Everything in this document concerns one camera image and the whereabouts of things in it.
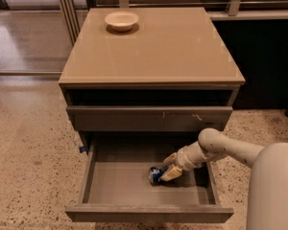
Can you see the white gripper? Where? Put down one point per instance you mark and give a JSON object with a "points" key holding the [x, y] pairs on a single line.
{"points": [[184, 160]]}

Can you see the blue pepsi can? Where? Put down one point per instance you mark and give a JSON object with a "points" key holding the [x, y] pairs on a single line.
{"points": [[156, 173]]}

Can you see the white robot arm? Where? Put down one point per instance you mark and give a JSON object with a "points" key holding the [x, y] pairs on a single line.
{"points": [[268, 187]]}

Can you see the open middle drawer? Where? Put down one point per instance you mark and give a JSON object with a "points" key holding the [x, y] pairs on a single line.
{"points": [[116, 186]]}

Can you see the taupe drawer cabinet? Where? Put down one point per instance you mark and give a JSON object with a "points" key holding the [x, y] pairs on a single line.
{"points": [[170, 57]]}

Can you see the white ceramic bowl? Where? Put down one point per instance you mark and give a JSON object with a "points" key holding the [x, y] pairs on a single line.
{"points": [[121, 21]]}

